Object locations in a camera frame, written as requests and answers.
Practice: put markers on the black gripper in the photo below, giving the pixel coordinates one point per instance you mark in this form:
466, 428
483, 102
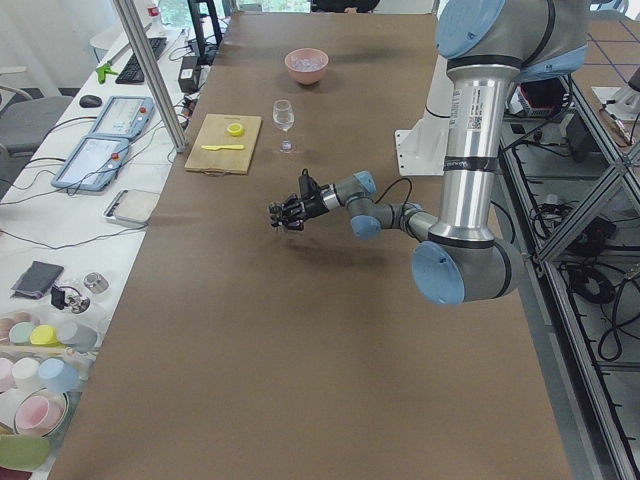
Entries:
312, 206

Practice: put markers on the steel double jigger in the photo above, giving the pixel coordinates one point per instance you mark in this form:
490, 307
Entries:
281, 222

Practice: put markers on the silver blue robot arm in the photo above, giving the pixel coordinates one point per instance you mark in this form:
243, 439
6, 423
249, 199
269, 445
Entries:
489, 46

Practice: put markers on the clear wine glass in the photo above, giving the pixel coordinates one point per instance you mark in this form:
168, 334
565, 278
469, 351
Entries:
283, 117

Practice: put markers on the clear ice cubes pile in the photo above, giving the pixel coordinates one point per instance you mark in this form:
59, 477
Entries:
304, 63

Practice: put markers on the yellow plastic knife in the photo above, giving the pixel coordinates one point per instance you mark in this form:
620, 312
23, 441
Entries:
224, 147

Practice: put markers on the yellow lemon slice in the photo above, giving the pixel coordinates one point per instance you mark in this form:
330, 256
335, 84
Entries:
235, 129

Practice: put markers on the bamboo cutting board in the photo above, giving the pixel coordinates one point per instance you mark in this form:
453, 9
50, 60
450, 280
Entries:
213, 132

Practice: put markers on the pink bowl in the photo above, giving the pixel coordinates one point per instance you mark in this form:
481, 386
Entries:
307, 78

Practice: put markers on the white tray box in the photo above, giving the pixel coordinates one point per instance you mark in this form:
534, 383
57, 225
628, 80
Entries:
131, 208

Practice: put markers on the black power adapter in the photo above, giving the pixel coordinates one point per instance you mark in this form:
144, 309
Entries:
192, 74

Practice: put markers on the upper blue teach pendant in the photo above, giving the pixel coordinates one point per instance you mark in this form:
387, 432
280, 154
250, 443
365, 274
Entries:
123, 117

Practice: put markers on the blue teach pendant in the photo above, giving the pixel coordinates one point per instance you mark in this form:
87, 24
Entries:
123, 117
93, 164

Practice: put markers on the lower blue teach pendant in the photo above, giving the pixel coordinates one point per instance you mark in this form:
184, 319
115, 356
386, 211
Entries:
93, 164

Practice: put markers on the steel cylinder weight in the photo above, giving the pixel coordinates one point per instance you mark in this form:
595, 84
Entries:
96, 283

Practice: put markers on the black computer mouse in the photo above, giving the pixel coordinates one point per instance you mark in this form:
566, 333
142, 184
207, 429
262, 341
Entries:
90, 101

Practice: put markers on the grey plastic cup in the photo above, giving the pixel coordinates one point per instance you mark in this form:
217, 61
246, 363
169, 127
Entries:
78, 336

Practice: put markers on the black clip with keys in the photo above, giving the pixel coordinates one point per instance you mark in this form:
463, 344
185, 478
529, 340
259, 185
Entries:
69, 298

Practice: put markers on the grey folded cloth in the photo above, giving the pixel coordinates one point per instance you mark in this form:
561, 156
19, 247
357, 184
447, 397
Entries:
37, 280

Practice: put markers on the yellow plastic cup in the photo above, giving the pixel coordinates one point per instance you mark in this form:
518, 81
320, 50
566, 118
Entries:
45, 335

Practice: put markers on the light blue plastic cup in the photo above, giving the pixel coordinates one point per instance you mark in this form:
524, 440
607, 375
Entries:
58, 376

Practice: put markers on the mint green plastic cup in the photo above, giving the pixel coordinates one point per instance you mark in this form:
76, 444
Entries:
20, 333

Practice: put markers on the white plastic cup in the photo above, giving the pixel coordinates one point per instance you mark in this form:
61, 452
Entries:
25, 373

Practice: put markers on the pink plastic cup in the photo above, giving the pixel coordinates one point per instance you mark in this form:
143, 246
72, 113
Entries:
39, 414

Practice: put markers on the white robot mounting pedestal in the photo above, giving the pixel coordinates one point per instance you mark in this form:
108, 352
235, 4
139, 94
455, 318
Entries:
421, 150

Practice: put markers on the green handled tool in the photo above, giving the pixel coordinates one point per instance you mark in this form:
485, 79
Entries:
105, 69

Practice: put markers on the aluminium frame post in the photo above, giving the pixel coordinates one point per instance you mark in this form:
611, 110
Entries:
139, 42

